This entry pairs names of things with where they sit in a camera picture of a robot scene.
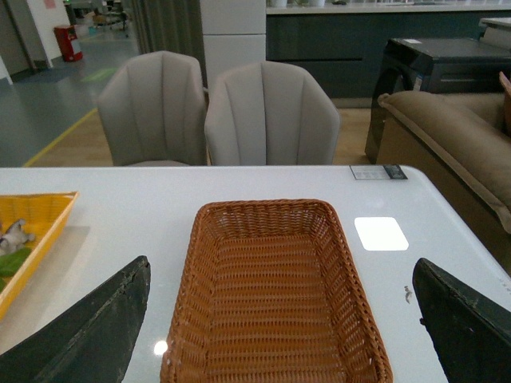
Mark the dark grey counter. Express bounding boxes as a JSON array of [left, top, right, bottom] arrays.
[[266, 1, 510, 106]]

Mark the table label sticker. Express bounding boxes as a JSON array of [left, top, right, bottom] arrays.
[[350, 164, 408, 180]]

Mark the white pillar cabinet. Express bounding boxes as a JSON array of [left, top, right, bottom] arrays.
[[200, 0, 267, 89]]

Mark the yellow woven basket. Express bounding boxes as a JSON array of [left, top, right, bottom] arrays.
[[1, 191, 79, 316]]

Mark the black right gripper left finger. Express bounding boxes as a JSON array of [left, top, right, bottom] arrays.
[[1, 256, 151, 382]]

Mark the orange toy carrot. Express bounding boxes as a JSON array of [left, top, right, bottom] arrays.
[[0, 247, 32, 290]]

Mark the brown wicker basket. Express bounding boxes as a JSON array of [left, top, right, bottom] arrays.
[[160, 199, 394, 382]]

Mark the black appliance cabinet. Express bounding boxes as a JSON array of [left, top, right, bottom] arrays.
[[365, 38, 510, 163]]

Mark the right grey upholstered chair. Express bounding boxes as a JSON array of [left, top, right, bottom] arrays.
[[204, 61, 341, 166]]

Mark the grey upholstered chair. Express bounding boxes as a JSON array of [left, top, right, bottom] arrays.
[[204, 61, 341, 166], [97, 51, 207, 166]]

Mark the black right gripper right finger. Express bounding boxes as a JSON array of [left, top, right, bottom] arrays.
[[412, 258, 510, 382]]

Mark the grey husky dog figurine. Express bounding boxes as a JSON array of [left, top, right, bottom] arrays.
[[1, 219, 36, 255]]

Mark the brown sofa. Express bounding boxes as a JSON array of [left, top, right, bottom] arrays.
[[376, 91, 510, 271]]

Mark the red bin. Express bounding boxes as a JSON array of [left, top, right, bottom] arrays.
[[53, 25, 83, 62]]

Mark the left grey upholstered chair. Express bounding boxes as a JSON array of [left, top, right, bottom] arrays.
[[97, 51, 207, 166]]

